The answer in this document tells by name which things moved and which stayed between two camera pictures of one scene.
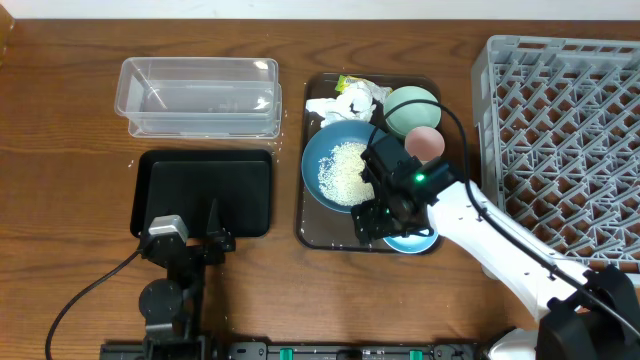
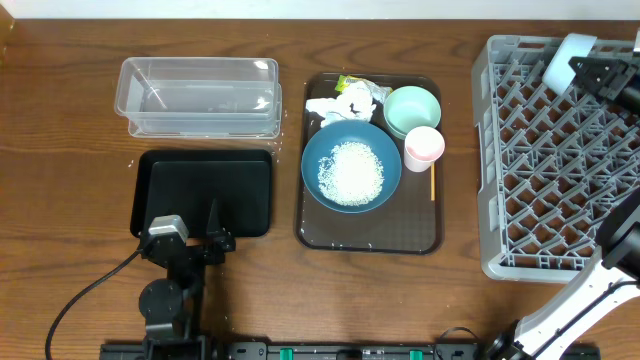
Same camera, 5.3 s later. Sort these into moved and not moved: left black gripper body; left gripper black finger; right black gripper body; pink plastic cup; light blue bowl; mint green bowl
Moved: right black gripper body; light blue bowl
Not moved: left black gripper body; left gripper black finger; pink plastic cup; mint green bowl
